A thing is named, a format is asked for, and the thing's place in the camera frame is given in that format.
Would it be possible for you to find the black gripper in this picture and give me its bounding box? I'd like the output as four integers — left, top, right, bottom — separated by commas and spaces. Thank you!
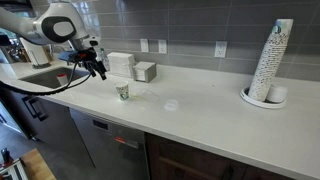
73, 47, 108, 81

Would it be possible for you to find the white paper cup lid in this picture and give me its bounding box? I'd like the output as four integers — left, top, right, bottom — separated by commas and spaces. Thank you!
163, 99, 180, 112

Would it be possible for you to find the printed paper cup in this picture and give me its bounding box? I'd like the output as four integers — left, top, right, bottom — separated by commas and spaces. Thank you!
114, 80, 130, 102

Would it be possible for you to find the red rimmed cup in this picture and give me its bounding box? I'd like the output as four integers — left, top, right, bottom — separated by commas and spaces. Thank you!
55, 73, 69, 87

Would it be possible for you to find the steel kitchen sink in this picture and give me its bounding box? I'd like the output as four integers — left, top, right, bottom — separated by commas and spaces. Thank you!
19, 66, 91, 90

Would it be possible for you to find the round white cup tray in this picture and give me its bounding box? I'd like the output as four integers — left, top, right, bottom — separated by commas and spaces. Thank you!
239, 86, 288, 110

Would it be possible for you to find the stack of folded paper towels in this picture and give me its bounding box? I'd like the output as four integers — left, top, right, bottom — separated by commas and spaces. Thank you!
107, 51, 136, 79

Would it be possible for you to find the metal napkin holder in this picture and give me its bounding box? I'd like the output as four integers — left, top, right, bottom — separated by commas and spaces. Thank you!
132, 61, 158, 84

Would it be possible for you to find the clear plastic stirrer tray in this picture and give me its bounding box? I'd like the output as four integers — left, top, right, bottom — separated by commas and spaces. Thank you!
128, 88, 161, 103

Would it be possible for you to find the paper towel roll on holder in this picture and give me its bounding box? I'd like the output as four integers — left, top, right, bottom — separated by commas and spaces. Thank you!
19, 37, 52, 69

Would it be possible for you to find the dark grey cabinet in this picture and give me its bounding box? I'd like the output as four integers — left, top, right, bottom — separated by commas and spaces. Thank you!
0, 87, 96, 168

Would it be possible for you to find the stainless steel dishwasher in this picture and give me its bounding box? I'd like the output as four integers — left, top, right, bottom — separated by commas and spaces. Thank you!
69, 108, 150, 180

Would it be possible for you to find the dark countertop appliance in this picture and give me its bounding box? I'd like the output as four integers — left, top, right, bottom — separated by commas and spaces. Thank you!
0, 33, 21, 64

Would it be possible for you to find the light wooden stool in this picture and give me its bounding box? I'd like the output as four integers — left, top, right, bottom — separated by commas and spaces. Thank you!
19, 148, 57, 180

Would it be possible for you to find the brown wooden cabinet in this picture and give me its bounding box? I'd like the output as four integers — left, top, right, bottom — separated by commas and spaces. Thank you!
144, 132, 294, 180

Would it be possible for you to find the tall stack of paper cups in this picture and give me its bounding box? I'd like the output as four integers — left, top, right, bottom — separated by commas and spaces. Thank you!
248, 18, 294, 103

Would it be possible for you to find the short stack of white lids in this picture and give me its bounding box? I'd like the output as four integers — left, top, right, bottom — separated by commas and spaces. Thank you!
265, 83, 289, 104

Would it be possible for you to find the white wall outlet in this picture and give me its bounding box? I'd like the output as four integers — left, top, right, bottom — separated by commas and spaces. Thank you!
157, 39, 168, 55
214, 40, 228, 59
139, 38, 150, 53

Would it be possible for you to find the black cabinet handle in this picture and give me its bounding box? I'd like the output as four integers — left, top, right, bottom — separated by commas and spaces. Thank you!
21, 95, 49, 122

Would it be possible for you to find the white wire rack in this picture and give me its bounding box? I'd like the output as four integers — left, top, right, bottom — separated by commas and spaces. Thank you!
0, 159, 29, 180

